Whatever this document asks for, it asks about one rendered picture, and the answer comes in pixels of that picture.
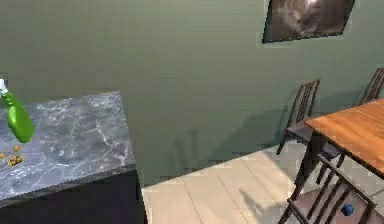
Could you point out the dark wooden slatted chair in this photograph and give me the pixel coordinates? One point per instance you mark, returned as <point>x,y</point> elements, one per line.
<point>301,113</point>
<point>374,86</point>
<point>330,196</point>

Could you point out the grey marble kitchen counter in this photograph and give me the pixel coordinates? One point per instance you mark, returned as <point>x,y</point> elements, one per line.
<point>70,146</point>

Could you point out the brown wooden dining table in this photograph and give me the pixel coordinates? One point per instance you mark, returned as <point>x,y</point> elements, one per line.
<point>356,130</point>

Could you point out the green spray bottle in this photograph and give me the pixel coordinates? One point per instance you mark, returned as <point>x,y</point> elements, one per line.
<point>18,120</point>

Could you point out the small blue object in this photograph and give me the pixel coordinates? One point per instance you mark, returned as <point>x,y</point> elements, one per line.
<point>347,209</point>

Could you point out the golden brown food crumbs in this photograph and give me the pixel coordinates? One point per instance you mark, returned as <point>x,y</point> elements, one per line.
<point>14,160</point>

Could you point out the dark framed wall picture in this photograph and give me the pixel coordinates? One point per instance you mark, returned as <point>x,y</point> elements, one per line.
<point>306,18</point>

